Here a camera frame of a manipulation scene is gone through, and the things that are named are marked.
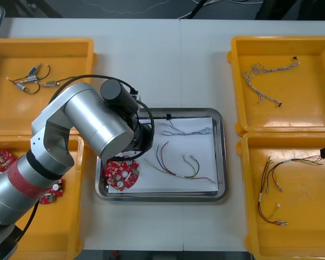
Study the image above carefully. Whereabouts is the group of metal solenoids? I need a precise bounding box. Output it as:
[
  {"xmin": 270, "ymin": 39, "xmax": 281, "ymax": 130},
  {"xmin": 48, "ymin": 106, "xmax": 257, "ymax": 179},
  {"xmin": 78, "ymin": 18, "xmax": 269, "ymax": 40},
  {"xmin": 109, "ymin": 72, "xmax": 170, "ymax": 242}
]
[{"xmin": 6, "ymin": 63, "xmax": 77, "ymax": 95}]

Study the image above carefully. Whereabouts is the blue-white twisted wire harness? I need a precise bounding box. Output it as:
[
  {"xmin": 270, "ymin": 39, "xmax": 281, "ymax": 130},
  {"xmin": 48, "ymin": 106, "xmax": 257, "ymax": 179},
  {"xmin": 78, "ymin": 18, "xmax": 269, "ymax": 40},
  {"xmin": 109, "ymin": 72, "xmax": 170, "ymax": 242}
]
[
  {"xmin": 242, "ymin": 56, "xmax": 301, "ymax": 76},
  {"xmin": 242, "ymin": 69, "xmax": 283, "ymax": 107}
]

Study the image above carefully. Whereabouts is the red black wire harness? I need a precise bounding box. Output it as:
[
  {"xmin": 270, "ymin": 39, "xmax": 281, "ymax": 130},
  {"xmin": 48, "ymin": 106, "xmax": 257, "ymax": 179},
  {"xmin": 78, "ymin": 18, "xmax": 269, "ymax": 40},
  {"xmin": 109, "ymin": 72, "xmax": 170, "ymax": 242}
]
[{"xmin": 259, "ymin": 155, "xmax": 325, "ymax": 194}]

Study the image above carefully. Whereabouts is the black bulky object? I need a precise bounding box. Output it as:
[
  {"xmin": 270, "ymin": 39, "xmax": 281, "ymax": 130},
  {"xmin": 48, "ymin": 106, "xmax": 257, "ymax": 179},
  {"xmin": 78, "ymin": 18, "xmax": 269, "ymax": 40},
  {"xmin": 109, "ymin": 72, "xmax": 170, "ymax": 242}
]
[{"xmin": 253, "ymin": 0, "xmax": 325, "ymax": 21}]

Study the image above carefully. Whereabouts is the red black green harness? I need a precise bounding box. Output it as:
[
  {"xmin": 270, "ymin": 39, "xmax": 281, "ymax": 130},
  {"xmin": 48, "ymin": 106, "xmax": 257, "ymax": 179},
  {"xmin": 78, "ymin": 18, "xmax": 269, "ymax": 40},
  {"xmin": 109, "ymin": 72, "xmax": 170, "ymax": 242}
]
[{"xmin": 257, "ymin": 192, "xmax": 289, "ymax": 226}]

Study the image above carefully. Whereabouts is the black stand leg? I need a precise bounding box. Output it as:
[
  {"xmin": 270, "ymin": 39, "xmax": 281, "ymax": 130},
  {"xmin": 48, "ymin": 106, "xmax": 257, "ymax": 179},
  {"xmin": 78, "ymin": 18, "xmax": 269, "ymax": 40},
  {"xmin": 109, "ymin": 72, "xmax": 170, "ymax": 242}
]
[{"xmin": 185, "ymin": 0, "xmax": 208, "ymax": 20}]

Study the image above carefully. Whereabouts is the grey-white twisted wire harness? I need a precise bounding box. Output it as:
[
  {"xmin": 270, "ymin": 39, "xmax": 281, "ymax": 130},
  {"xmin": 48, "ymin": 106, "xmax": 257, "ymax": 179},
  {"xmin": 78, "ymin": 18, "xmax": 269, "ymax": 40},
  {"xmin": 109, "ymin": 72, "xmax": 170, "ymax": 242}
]
[{"xmin": 160, "ymin": 114, "xmax": 214, "ymax": 137}]

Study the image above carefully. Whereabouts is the red black green-yellow harness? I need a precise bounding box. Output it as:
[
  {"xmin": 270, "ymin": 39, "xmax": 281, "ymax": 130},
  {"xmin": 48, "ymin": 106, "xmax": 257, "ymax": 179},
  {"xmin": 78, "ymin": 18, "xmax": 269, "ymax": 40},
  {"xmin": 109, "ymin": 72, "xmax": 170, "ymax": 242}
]
[{"xmin": 143, "ymin": 140, "xmax": 218, "ymax": 185}]

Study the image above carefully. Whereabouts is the yellow-orange plastic bin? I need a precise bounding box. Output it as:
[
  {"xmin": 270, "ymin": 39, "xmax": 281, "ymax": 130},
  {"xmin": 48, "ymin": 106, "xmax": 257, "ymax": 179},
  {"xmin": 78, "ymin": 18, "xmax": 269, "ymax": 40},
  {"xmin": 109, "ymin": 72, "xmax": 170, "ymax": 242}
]
[
  {"xmin": 0, "ymin": 37, "xmax": 98, "ymax": 137},
  {"xmin": 0, "ymin": 134, "xmax": 85, "ymax": 260},
  {"xmin": 227, "ymin": 36, "xmax": 325, "ymax": 137},
  {"xmin": 236, "ymin": 132, "xmax": 325, "ymax": 260}
]

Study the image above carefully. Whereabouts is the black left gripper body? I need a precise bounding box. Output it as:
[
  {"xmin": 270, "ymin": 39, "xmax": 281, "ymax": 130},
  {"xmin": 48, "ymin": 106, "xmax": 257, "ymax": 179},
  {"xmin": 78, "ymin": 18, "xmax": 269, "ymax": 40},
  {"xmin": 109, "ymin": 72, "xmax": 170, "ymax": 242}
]
[{"xmin": 129, "ymin": 119, "xmax": 154, "ymax": 152}]

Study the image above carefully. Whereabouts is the steel tray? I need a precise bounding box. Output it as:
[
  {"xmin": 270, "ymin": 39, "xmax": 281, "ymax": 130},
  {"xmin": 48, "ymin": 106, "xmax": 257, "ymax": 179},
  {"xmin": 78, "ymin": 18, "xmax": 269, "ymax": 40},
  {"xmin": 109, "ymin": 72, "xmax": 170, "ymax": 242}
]
[{"xmin": 94, "ymin": 107, "xmax": 229, "ymax": 203}]

